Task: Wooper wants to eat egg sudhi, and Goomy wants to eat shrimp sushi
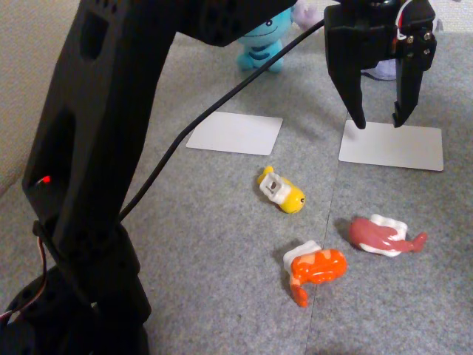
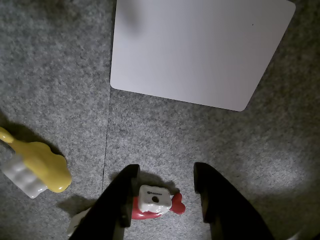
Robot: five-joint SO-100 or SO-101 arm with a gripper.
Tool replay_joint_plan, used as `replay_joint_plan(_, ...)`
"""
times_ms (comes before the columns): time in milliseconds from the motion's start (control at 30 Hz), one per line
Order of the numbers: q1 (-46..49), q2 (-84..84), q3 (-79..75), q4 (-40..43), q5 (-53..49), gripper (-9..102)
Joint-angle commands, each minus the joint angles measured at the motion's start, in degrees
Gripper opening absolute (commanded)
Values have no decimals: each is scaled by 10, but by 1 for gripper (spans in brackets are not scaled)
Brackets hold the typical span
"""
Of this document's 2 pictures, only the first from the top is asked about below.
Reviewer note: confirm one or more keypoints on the purple Goomy plush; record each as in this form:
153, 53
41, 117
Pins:
306, 15

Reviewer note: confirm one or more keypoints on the blue Wooper plush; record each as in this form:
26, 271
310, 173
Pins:
264, 44

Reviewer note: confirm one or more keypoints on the white card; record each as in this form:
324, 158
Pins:
236, 133
391, 148

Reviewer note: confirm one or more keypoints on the orange shrimp sushi toy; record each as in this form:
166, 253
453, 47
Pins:
319, 268

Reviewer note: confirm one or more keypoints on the pink tuna sushi toy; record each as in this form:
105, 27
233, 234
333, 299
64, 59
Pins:
369, 233

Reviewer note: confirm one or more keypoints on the yellow egg sushi toy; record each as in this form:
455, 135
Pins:
290, 197

